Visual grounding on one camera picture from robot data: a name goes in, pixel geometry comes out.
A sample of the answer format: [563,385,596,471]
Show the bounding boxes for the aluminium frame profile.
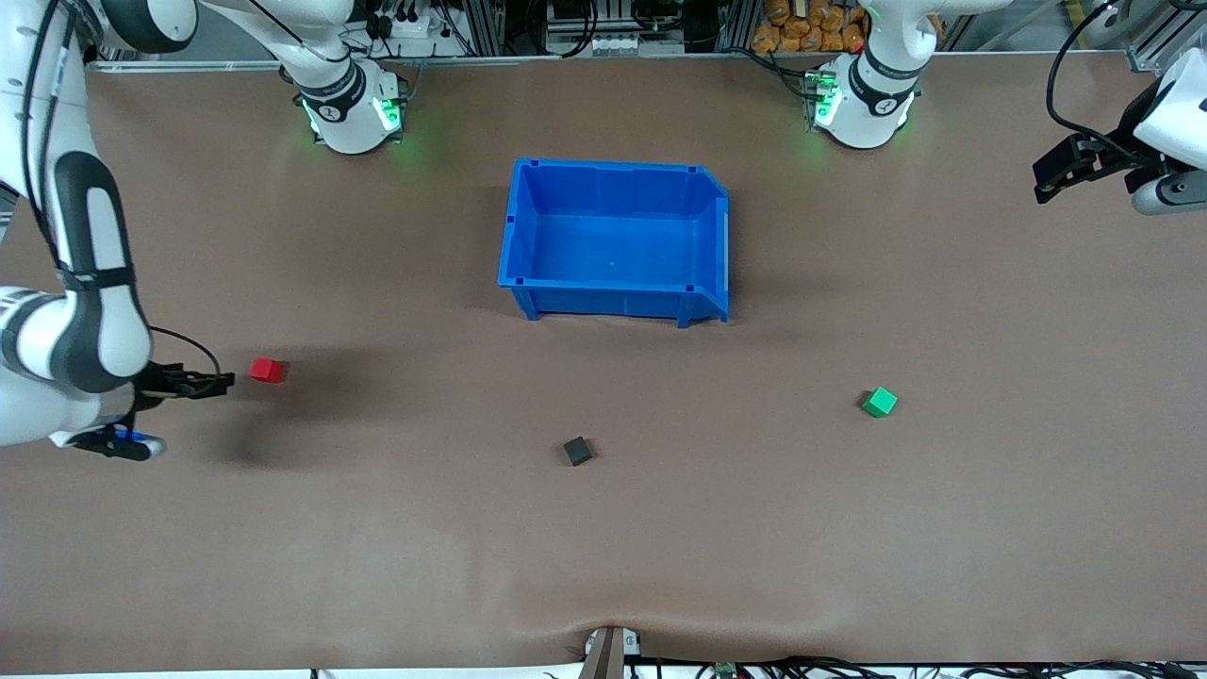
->
[1127,0,1207,73]

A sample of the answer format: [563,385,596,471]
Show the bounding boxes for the grey metal device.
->
[545,28,653,58]

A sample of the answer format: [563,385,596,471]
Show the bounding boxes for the orange snack bags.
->
[751,0,870,55]

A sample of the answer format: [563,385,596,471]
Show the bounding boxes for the blue plastic bin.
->
[497,157,732,328]

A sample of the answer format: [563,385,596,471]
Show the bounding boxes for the aluminium table edge rail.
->
[85,52,821,72]

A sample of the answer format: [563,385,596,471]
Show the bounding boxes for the white power strip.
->
[363,8,455,43]

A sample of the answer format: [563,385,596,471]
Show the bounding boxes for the metal table clamp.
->
[577,625,644,679]

